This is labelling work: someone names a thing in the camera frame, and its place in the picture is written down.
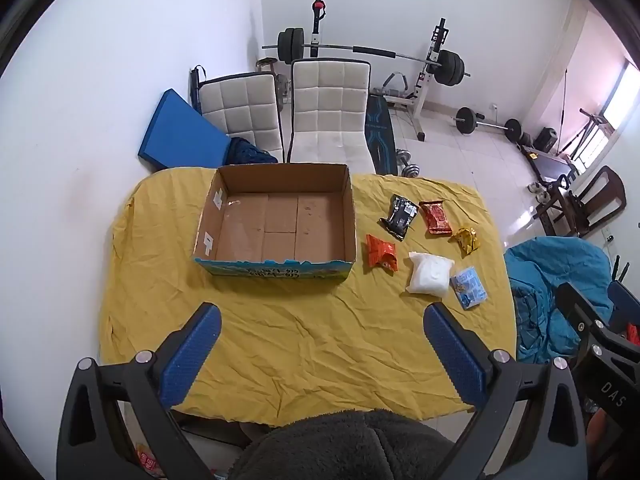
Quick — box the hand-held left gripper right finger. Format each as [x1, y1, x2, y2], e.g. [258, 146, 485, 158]
[422, 302, 588, 480]

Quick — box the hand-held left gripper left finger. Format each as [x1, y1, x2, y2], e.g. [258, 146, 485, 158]
[56, 302, 223, 480]

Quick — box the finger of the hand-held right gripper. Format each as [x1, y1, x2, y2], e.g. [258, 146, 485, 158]
[606, 280, 640, 322]
[555, 282, 617, 342]

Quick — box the light blue tissue packet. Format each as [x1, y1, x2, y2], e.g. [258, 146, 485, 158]
[449, 266, 488, 311]

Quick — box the white soft packet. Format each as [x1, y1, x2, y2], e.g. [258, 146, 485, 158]
[404, 251, 456, 296]

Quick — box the yellow snack packet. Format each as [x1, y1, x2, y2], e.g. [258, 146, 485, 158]
[447, 226, 481, 258]

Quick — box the orange snack packet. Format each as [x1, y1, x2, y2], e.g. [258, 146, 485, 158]
[365, 234, 398, 272]

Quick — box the red floral snack packet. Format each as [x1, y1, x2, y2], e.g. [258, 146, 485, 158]
[418, 200, 453, 236]

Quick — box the cardboard box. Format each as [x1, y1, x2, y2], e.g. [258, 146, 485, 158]
[192, 162, 357, 281]

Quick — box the black snack packet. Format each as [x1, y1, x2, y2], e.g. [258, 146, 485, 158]
[379, 194, 420, 239]

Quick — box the blue blanket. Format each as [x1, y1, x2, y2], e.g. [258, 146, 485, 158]
[502, 236, 618, 363]

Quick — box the dark wooden chair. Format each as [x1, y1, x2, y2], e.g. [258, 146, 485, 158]
[532, 165, 628, 238]

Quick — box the yellow tablecloth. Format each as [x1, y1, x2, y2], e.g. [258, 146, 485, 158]
[99, 166, 518, 423]

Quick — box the dark grey fleece clothing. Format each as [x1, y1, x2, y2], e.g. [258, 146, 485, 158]
[227, 408, 483, 480]

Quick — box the black speaker box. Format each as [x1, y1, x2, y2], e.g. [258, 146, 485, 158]
[536, 127, 559, 154]

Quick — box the black tripod stand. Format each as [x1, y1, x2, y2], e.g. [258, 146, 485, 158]
[560, 107, 607, 161]

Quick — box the metal dumbbell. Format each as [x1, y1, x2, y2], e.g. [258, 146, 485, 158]
[395, 149, 423, 179]

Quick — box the window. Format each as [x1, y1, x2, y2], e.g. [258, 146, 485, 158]
[602, 60, 640, 136]

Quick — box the blue foam mat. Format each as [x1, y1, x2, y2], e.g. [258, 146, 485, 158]
[137, 89, 233, 171]

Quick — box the short barbell with black plates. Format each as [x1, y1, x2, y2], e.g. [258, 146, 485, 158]
[452, 106, 523, 143]

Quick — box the black weight bench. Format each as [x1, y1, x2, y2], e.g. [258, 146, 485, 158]
[364, 92, 398, 176]

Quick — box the white quilted chair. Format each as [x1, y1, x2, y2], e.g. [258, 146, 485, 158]
[198, 72, 285, 163]
[287, 58, 376, 175]

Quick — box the white barbell rack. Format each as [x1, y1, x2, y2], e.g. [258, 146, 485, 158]
[307, 0, 448, 142]

